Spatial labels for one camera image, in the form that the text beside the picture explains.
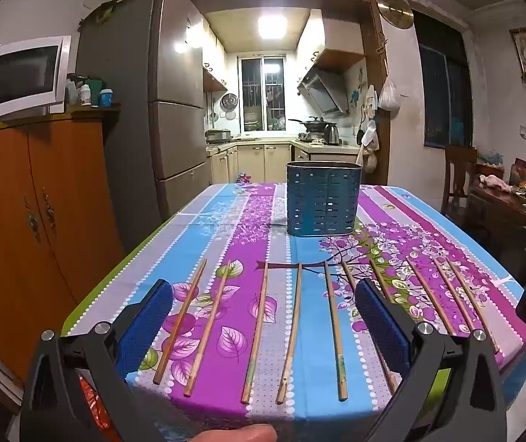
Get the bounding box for white microwave oven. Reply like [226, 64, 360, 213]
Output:
[0, 35, 71, 118]

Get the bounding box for orange plastic bag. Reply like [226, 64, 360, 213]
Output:
[79, 375, 122, 442]

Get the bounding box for wooden chopstick seven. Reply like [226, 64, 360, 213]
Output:
[370, 259, 395, 304]

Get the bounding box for blue perforated utensil holder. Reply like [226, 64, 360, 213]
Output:
[286, 161, 362, 238]

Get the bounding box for orange wooden cabinet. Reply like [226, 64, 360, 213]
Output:
[0, 108, 124, 385]

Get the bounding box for steel electric kettle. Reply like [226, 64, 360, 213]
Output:
[324, 123, 341, 146]

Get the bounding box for white hanging plastic bag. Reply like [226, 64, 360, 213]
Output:
[378, 77, 401, 113]

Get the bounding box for wooden chopstick six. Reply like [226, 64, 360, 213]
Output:
[341, 260, 398, 394]

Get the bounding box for wooden chopstick eight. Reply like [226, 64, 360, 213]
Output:
[406, 257, 455, 335]

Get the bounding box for black wok pan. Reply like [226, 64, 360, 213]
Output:
[289, 117, 327, 133]

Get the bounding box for dark wooden side table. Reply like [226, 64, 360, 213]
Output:
[464, 184, 526, 259]

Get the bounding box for wooden chopstick one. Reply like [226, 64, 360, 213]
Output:
[153, 257, 207, 385]

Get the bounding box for person's hand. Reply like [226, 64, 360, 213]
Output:
[190, 424, 278, 442]

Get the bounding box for wooden chopstick two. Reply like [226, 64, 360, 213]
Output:
[183, 263, 230, 397]

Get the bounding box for round gold wall clock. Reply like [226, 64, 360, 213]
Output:
[377, 0, 414, 29]

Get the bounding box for wooden chopstick three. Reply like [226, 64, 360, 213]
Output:
[241, 262, 269, 405]

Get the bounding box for wooden chopstick five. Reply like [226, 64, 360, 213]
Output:
[324, 260, 348, 402]

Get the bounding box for dark wooden chair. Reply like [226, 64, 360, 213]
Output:
[441, 145, 478, 215]

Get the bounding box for steel range hood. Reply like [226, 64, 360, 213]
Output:
[298, 68, 349, 118]

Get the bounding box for grey tall refrigerator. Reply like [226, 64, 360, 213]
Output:
[76, 0, 208, 249]

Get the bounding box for blue lidded jar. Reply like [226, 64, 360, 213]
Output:
[98, 88, 113, 108]

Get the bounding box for wooden chopstick nine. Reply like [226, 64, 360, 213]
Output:
[433, 259, 475, 331]

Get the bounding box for wooden chopstick ten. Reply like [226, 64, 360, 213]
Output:
[446, 256, 500, 353]

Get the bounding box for wooden chopstick four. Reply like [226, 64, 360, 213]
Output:
[276, 262, 303, 405]

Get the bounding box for white medicine bottle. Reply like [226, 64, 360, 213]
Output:
[79, 84, 91, 106]

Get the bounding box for colourful floral tablecloth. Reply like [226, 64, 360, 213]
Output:
[63, 184, 526, 441]

